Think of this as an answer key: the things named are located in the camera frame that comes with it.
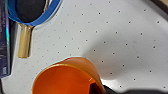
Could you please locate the colourful board game box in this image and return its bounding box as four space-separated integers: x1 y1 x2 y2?
0 0 13 80

